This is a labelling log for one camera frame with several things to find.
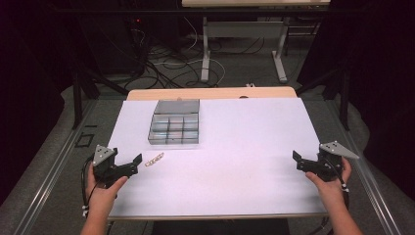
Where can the white table sheet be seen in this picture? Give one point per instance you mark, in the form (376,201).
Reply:
(228,169)

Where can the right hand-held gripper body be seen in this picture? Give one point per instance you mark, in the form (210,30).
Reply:
(328,168)

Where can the clear plastic compartment box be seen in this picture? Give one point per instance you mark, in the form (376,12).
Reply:
(174,125)

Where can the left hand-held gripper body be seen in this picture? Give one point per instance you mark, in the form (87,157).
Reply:
(104,168)

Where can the dark computer tower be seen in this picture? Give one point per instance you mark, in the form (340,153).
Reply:
(112,45)

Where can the white desk with metal legs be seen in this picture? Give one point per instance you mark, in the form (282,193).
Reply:
(244,29)

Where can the person's left hand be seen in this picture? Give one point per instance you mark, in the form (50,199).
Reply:
(101,196)

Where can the person's right hand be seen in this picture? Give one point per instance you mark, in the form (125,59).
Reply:
(331,191)

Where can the aluminium floor rail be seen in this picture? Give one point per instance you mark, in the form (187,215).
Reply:
(368,182)
(49,182)

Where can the black metal stand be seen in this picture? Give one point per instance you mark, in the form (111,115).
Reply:
(81,94)
(339,94)

